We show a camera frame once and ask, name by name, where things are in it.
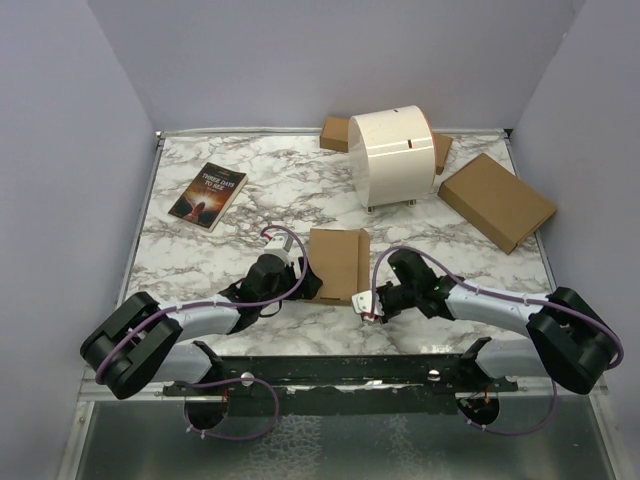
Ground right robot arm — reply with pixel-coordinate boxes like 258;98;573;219
361;246;624;395

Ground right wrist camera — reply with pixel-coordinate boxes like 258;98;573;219
351;290;384;323

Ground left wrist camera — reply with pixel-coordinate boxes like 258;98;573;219
262;230;293;265

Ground dark paperback book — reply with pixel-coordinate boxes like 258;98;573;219
168;162;248;232

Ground white cylindrical bread box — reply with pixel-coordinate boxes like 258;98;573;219
348;105;436;211

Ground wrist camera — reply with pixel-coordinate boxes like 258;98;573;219
262;230;293;265
351;290;384;323

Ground closed brown cardboard box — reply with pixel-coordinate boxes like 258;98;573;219
438;154;557;255

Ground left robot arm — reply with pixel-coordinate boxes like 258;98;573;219
80;253;323;399

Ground small brown box behind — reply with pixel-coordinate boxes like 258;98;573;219
319;116;349;153

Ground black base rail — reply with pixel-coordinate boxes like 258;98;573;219
163;339;517;416

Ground brown cardboard piece behind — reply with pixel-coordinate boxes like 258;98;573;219
433;133;453;175

